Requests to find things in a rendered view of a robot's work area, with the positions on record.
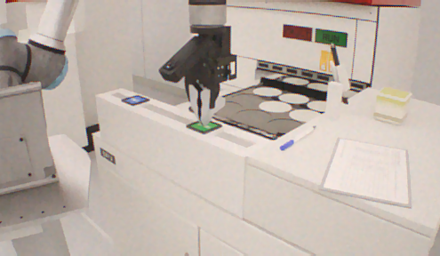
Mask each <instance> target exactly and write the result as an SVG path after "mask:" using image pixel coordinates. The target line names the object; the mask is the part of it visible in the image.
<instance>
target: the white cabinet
mask: <svg viewBox="0 0 440 256"><path fill-rule="evenodd" d="M92 138H93V144H94V149H95V155H96V161H97V165H98V172H99V177H100V185H101V188H102V193H103V198H104V204H105V208H106V214H107V219H108V224H109V229H110V235H111V240H112V244H113V245H114V249H115V255H116V256H317V255H316V254H314V253H311V252H310V251H308V250H305V249H304V248H302V247H299V246H298V245H296V244H294V243H291V242H289V241H288V240H286V239H283V238H281V237H280V236H278V235H276V234H273V233H271V232H269V231H268V230H266V229H265V228H261V227H259V226H257V225H256V224H254V223H252V222H251V221H249V220H246V219H244V220H240V219H238V218H237V217H235V216H233V215H231V214H229V213H228V212H225V211H222V210H221V209H219V208H218V207H216V206H215V205H213V204H210V203H208V202H207V201H205V200H203V199H202V198H201V197H199V196H196V195H194V194H193V193H191V192H189V191H187V190H186V189H184V188H182V187H180V186H179V185H177V184H175V183H173V182H171V181H170V180H168V179H166V178H165V177H163V176H161V175H159V174H157V173H156V172H154V171H152V170H151V169H149V168H147V167H146V166H144V165H143V164H140V163H138V162H136V161H135V160H133V159H132V158H130V157H129V156H127V155H125V154H123V153H122V152H120V151H118V150H117V149H116V148H113V147H111V146H109V145H108V144H106V143H104V142H102V141H101V140H99V139H97V138H96V137H94V136H92Z"/></svg>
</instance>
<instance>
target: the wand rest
mask: <svg viewBox="0 0 440 256"><path fill-rule="evenodd" d="M330 63H331V68H332V75H333V78H334V82H333V81H331V82H330V83H328V90H327V96H326V97H327V103H326V110H325V117H328V118H331V119H334V120H337V119H339V116H340V104H341V99H342V92H347V90H348V89H350V87H349V83H348V73H347V69H346V65H345V63H344V64H341V65H340V66H336V67H335V66H334V63H333V62H332V61H330Z"/></svg>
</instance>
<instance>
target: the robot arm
mask: <svg viewBox="0 0 440 256"><path fill-rule="evenodd" d="M78 2H79V0H49V1H48V3H47V5H46V7H45V10H44V14H43V16H42V19H41V20H40V23H39V26H38V28H37V31H36V33H35V34H34V35H32V36H31V37H30V38H29V40H28V43H27V44H24V43H22V42H18V37H17V36H16V35H15V33H14V32H12V31H11V30H9V29H0V89H2V88H7V87H13V86H18V85H24V84H28V83H30V82H33V83H34V82H38V83H39V82H40V84H41V87H42V90H48V91H51V90H53V89H55V88H56V87H59V86H60V84H61V83H62V82H63V81H64V79H65V77H66V75H67V72H68V58H67V55H65V52H66V50H67V49H66V46H65V45H64V41H65V38H66V35H67V32H68V29H69V26H70V24H71V21H72V19H73V17H74V14H75V11H76V8H77V6H78ZM188 8H189V22H188V24H189V25H190V26H189V33H191V34H196V35H198V36H193V37H192V38H191V39H189V40H188V41H187V42H186V43H185V44H184V45H183V46H182V47H181V48H180V49H179V50H178V51H177V52H176V53H175V54H174V55H173V56H172V57H171V58H170V59H168V61H166V62H165V64H163V66H162V67H160V69H159V72H160V75H161V77H162V78H163V80H165V81H168V82H172V83H175V84H177V83H178V82H179V81H180V80H181V79H182V78H183V77H185V88H186V91H187V95H188V99H189V102H191V106H192V108H193V110H194V112H195V113H196V118H197V120H198V122H199V123H200V125H202V126H206V125H208V123H209V122H210V120H211V118H212V114H213V113H215V112H216V111H218V110H219V109H220V108H222V107H223V106H224V104H225V99H224V98H223V97H221V96H219V92H220V83H221V82H224V81H227V80H232V79H235V78H236V54H233V53H231V52H230V49H231V26H225V25H223V24H226V23H227V0H188ZM231 62H235V74H234V75H231V70H230V63H231ZM206 88H207V89H206Z"/></svg>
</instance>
